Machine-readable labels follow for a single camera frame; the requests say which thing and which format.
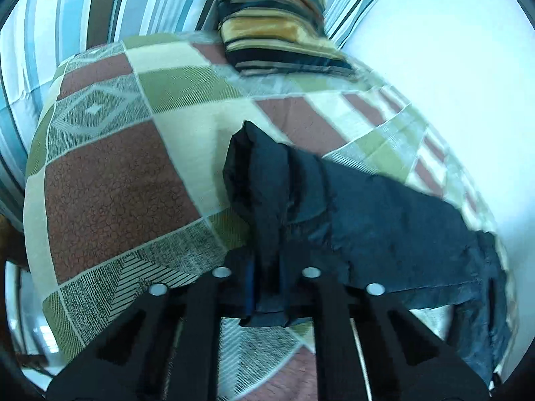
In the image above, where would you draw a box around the black quilted puffer jacket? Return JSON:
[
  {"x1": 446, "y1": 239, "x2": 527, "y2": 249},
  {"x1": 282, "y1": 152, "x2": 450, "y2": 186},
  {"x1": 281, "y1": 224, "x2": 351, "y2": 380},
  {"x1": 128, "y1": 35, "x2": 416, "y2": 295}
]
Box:
[{"x1": 223, "y1": 122, "x2": 512, "y2": 381}]

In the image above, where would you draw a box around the checkered patchwork bed cover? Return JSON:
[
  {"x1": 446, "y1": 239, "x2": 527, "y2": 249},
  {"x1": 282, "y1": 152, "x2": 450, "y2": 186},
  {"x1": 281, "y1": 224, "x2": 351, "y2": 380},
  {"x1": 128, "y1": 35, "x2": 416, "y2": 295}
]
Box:
[{"x1": 24, "y1": 34, "x2": 503, "y2": 400}]

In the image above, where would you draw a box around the dark yellow striped cushion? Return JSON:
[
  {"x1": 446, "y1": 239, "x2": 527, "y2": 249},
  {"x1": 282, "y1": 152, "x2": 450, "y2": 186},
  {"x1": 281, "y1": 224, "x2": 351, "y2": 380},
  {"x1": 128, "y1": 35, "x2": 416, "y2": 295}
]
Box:
[{"x1": 218, "y1": 0, "x2": 355, "y2": 77}]

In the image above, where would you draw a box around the blue striped pillow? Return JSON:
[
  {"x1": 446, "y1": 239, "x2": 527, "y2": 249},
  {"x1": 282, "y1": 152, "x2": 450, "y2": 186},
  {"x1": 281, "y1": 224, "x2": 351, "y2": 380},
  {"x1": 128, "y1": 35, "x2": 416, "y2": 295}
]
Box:
[{"x1": 0, "y1": 0, "x2": 380, "y2": 235}]

